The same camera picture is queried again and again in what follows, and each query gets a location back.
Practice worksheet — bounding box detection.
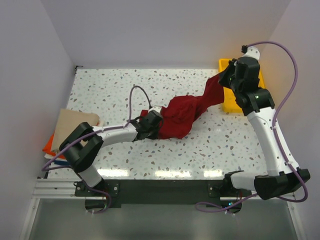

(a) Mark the dark red t shirt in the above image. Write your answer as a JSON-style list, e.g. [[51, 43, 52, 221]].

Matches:
[[148, 74, 225, 140]]

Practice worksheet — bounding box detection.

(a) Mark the blue folded t shirt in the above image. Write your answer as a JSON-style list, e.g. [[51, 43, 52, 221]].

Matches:
[[53, 159, 69, 166]]

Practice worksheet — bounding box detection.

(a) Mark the aluminium frame rail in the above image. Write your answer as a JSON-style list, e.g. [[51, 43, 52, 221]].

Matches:
[[31, 177, 83, 200]]

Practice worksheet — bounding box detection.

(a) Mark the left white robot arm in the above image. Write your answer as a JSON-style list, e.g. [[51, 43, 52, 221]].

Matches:
[[59, 110, 164, 196]]

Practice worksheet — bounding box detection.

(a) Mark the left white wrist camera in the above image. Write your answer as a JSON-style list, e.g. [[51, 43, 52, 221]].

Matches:
[[148, 106, 163, 114]]

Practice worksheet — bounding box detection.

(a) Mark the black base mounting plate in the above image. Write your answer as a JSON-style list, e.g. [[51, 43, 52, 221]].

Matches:
[[73, 179, 252, 211]]

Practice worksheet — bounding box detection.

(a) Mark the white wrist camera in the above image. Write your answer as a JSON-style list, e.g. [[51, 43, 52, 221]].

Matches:
[[241, 45, 261, 61], [148, 106, 163, 114]]

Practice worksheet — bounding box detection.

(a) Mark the yellow plastic tray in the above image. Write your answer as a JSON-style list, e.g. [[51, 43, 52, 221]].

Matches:
[[218, 59, 268, 115]]

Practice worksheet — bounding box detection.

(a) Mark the beige folded t shirt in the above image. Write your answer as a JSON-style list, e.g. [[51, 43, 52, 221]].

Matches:
[[50, 108, 100, 153]]

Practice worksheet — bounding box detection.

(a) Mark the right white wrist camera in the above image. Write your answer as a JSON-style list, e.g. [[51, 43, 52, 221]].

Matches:
[[241, 45, 261, 61]]

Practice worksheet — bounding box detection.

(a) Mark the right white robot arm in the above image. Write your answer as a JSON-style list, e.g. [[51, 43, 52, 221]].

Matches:
[[219, 56, 311, 201]]

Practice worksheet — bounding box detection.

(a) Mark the white folded t shirt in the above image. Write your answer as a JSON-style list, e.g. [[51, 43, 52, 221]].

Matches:
[[44, 118, 106, 161]]

